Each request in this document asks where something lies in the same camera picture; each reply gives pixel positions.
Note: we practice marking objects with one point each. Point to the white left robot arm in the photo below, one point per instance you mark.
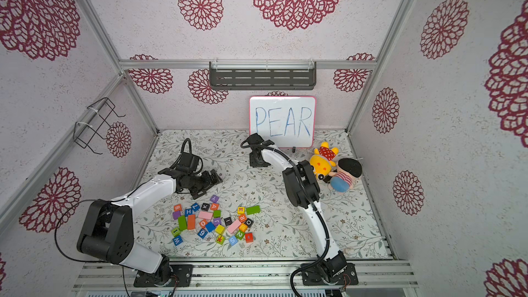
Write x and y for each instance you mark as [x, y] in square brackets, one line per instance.
[108, 235]

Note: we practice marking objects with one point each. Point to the black O letter block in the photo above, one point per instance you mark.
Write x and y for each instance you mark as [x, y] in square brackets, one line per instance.
[249, 223]

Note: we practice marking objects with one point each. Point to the green rectangular block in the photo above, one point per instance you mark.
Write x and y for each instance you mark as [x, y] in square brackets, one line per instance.
[253, 210]

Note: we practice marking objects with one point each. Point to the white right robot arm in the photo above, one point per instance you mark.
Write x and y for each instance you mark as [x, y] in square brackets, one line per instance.
[302, 189]

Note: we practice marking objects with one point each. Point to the long pink block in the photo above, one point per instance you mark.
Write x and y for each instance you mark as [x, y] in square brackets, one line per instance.
[233, 227]

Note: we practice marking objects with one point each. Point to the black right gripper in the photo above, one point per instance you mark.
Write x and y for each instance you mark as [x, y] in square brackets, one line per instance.
[258, 156]

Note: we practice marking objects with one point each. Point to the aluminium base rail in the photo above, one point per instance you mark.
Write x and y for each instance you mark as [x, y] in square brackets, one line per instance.
[252, 275]

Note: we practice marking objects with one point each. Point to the black I letter block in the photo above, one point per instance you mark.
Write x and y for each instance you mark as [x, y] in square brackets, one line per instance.
[228, 221]

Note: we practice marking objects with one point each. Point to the blue W letter block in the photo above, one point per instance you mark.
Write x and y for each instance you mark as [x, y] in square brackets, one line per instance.
[177, 240]

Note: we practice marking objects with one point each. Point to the green tall block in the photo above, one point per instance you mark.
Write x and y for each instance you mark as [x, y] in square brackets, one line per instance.
[182, 223]

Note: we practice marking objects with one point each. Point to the floral table mat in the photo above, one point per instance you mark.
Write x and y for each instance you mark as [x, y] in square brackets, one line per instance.
[279, 229]

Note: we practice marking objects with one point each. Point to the grey metal wall shelf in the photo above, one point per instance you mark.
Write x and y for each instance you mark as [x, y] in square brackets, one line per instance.
[265, 76]

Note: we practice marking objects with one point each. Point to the orange rectangular block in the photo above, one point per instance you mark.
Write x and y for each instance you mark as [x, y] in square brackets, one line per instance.
[191, 222]

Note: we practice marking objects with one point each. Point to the pink framed whiteboard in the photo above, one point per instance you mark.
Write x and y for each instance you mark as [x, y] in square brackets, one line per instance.
[289, 121]

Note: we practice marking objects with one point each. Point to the yellow plush toy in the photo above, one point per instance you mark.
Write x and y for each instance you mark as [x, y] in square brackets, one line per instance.
[322, 161]

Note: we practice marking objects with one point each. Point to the red cube block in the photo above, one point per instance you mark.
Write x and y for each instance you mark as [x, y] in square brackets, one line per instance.
[249, 237]

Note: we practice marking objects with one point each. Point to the orange B letter block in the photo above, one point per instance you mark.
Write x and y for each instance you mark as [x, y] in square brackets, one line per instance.
[243, 227]

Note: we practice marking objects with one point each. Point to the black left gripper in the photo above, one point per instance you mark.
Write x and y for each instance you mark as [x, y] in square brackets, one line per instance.
[210, 182]

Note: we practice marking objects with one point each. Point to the striped plush doll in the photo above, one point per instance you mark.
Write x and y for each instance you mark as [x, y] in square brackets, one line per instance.
[348, 172]

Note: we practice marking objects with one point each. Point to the pink flat block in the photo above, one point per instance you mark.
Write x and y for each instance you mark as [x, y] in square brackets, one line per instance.
[205, 215]

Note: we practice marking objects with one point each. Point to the green 2 letter block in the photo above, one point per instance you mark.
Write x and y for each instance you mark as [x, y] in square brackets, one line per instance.
[240, 235]

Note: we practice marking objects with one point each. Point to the black wire wall rack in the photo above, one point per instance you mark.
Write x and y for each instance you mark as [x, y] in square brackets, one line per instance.
[85, 131]

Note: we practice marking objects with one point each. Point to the black K letter block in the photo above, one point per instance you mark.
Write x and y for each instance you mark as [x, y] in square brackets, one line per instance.
[205, 206]

